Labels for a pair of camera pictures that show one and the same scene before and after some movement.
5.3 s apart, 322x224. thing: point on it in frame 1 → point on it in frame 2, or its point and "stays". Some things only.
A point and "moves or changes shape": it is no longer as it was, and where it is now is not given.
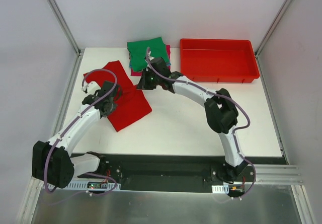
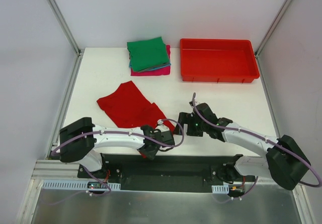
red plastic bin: [219, 60] stays
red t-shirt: [133, 106] moves or changes shape
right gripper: [145, 80] → [185, 124]
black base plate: [180, 173] stays
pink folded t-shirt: [136, 73] stays
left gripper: [110, 105] → [150, 151]
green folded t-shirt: [137, 50] stays
